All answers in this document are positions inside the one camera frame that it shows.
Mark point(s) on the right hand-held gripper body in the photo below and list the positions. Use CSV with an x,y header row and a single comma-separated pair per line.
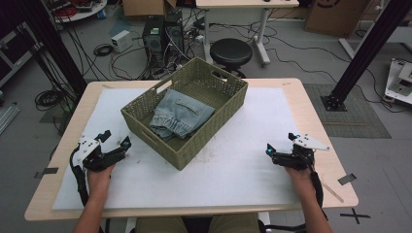
x,y
298,158

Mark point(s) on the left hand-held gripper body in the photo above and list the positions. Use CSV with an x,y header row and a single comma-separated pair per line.
x,y
89,152

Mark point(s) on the light blue denim shorts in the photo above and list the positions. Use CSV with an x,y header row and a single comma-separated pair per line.
x,y
181,113

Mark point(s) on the green woven basket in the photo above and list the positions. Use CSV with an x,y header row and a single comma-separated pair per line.
x,y
200,97

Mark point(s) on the person's right hand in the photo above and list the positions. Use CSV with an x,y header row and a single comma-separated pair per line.
x,y
302,181

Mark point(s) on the person's left hand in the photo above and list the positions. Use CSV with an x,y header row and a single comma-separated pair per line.
x,y
98,181

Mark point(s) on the grey tape strip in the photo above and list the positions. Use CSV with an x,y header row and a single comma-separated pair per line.
x,y
47,172
347,179

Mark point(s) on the grey floor mat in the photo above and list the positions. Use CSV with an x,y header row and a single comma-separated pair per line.
x,y
356,126

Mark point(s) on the person's khaki trousers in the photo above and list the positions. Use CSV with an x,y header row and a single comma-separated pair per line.
x,y
155,225

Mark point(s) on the white power supply box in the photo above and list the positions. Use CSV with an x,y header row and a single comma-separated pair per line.
x,y
121,40

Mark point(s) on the black metal stand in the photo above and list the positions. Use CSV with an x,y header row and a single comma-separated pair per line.
x,y
55,48
366,48

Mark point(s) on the white desk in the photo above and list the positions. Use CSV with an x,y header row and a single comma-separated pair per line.
x,y
348,48
246,3

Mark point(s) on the black round stool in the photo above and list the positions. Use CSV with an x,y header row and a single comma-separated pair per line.
x,y
230,51

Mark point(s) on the black computer tower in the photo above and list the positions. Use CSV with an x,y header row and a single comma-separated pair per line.
x,y
174,35
153,42

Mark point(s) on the grey metal rack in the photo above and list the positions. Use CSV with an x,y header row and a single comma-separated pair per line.
x,y
14,61

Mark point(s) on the white metal device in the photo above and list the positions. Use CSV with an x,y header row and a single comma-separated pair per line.
x,y
400,81

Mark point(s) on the round white table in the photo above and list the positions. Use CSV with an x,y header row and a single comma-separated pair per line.
x,y
90,13

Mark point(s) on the large printed cardboard box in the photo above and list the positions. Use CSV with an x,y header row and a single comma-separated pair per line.
x,y
336,16

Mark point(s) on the open cardboard box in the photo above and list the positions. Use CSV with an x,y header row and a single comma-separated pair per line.
x,y
145,7

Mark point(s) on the aluminium rail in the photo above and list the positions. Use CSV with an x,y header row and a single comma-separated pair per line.
x,y
7,118

